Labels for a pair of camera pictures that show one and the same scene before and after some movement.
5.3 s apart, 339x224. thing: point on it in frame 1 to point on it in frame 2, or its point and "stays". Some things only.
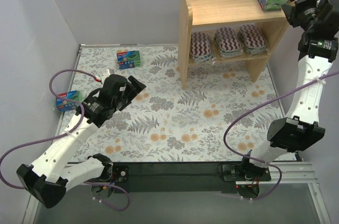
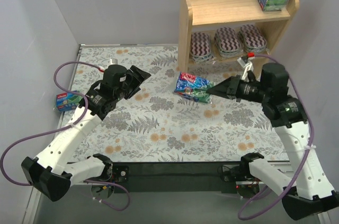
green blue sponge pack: [127, 59] to [194, 87]
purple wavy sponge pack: [228, 43] stays
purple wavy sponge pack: [200, 47] stays
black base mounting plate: [177, 177] stays
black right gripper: [300, 3] to [234, 88]
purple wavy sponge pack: [253, 41] stays
